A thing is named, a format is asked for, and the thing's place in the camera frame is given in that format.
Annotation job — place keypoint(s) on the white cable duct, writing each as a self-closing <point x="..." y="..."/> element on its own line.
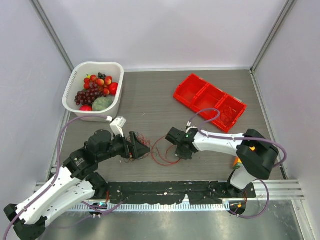
<point x="183" y="207"/>

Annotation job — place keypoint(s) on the green melon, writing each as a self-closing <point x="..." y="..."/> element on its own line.
<point x="101" y="104"/>

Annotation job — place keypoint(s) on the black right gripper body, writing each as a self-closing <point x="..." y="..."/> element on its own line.
<point x="183" y="153"/>

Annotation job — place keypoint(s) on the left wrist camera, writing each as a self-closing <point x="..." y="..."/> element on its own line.
<point x="117" y="124"/>

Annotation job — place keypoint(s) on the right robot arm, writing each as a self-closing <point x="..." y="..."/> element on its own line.
<point x="257" y="154"/>

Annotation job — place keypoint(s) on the red tomato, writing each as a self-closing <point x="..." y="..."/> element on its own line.
<point x="86" y="108"/>

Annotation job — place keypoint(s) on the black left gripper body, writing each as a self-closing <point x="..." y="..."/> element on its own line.
<point x="117" y="147"/>

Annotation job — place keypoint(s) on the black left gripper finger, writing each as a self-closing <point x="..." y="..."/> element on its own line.
<point x="126" y="153"/>
<point x="139" y="148"/>

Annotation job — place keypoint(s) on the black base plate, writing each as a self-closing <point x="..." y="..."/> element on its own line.
<point x="174" y="192"/>

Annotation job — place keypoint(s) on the orange yellow carton box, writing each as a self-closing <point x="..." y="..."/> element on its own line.
<point x="237" y="163"/>

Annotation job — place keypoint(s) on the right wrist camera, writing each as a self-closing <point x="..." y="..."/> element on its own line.
<point x="190" y="126"/>

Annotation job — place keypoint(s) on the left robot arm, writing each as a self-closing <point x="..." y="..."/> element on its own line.
<point x="75" y="181"/>

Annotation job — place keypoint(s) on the white plastic basket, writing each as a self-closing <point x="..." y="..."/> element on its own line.
<point x="76" y="83"/>

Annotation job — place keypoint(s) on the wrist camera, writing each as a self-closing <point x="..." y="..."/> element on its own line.
<point x="117" y="124"/>
<point x="190" y="126"/>

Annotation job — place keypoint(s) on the red compartment tray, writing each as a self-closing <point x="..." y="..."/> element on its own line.
<point x="198" y="94"/>

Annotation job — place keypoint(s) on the red apple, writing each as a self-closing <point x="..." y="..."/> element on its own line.
<point x="113" y="88"/>

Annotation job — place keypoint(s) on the purple grape bunch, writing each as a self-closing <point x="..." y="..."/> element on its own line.
<point x="88" y="95"/>

